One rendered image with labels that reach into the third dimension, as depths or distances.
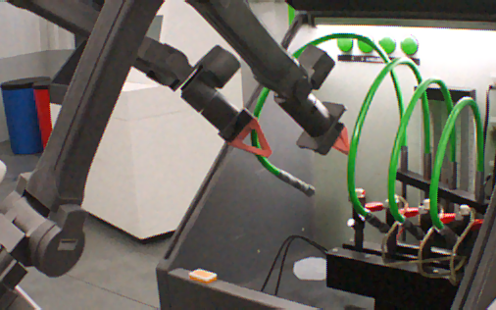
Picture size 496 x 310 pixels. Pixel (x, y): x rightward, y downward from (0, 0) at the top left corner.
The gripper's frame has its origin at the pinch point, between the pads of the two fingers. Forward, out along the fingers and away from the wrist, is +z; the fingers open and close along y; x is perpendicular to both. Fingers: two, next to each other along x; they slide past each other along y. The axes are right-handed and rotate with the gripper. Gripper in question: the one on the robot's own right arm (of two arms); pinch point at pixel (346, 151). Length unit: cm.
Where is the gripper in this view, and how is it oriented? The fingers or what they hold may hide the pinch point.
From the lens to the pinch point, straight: 135.7
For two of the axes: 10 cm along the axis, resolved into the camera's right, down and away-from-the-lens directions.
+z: 6.3, 5.6, 5.4
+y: 5.4, -8.1, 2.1
